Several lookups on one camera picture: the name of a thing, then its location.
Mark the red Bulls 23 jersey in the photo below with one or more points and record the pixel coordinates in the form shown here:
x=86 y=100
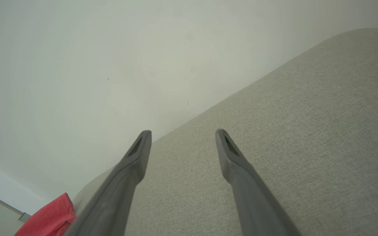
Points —
x=44 y=219

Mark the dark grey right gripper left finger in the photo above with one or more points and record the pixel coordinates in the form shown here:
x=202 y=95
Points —
x=116 y=196

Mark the grey skirting board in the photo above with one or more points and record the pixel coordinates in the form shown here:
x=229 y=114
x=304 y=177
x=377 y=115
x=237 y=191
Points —
x=2 y=203

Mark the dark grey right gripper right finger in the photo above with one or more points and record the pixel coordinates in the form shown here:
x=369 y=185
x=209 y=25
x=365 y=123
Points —
x=254 y=203

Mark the grey fabric sofa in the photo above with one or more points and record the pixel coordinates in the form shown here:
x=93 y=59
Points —
x=307 y=131

